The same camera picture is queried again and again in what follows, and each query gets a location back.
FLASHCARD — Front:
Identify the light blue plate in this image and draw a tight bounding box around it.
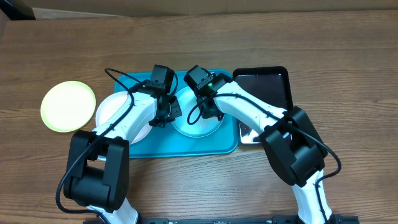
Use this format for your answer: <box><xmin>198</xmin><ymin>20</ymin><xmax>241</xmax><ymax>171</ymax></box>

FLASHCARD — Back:
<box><xmin>172</xmin><ymin>86</ymin><xmax>221</xmax><ymax>138</ymax></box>

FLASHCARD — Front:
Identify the pink plate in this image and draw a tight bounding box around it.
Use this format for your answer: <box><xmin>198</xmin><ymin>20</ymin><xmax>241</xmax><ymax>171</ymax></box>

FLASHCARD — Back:
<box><xmin>95</xmin><ymin>91</ymin><xmax>152</xmax><ymax>144</ymax></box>

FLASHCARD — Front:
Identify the yellow plate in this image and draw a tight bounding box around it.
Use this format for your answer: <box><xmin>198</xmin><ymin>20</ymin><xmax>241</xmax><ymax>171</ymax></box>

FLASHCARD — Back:
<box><xmin>40</xmin><ymin>81</ymin><xmax>96</xmax><ymax>133</ymax></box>

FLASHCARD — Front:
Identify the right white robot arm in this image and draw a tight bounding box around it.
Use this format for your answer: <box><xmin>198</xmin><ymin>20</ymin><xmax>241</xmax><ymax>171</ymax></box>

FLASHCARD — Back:
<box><xmin>185</xmin><ymin>74</ymin><xmax>334</xmax><ymax>223</ymax></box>

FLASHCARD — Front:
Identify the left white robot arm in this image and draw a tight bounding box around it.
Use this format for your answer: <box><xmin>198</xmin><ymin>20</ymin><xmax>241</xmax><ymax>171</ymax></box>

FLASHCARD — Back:
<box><xmin>56</xmin><ymin>93</ymin><xmax>182</xmax><ymax>223</ymax></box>

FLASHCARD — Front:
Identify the teal plastic tray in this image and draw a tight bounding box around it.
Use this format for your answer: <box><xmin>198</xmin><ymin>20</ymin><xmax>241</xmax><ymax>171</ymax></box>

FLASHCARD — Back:
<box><xmin>114</xmin><ymin>68</ymin><xmax>239</xmax><ymax>159</ymax></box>

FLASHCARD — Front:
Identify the black rectangular tray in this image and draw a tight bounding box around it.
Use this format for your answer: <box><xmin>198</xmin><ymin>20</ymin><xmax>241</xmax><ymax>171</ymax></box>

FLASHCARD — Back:
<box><xmin>232</xmin><ymin>65</ymin><xmax>294</xmax><ymax>146</ymax></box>

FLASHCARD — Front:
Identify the dark object at corner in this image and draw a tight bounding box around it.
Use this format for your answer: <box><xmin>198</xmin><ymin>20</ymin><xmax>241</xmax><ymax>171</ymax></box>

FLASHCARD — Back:
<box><xmin>1</xmin><ymin>0</ymin><xmax>36</xmax><ymax>21</ymax></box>

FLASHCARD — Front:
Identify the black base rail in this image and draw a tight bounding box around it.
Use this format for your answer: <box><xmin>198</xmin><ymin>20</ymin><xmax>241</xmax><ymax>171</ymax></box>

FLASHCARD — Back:
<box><xmin>83</xmin><ymin>214</ymin><xmax>360</xmax><ymax>224</ymax></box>

